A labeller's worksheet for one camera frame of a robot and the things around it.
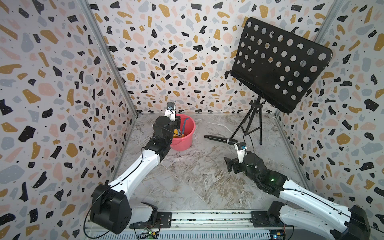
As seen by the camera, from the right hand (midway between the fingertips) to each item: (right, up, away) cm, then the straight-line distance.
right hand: (232, 155), depth 77 cm
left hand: (-30, +24, -2) cm, 39 cm away
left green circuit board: (-41, -37, -6) cm, 56 cm away
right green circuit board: (+20, -37, -6) cm, 42 cm away
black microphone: (+3, +5, +25) cm, 26 cm away
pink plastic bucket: (-25, +16, +22) cm, 37 cm away
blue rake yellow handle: (-28, +10, +17) cm, 35 cm away
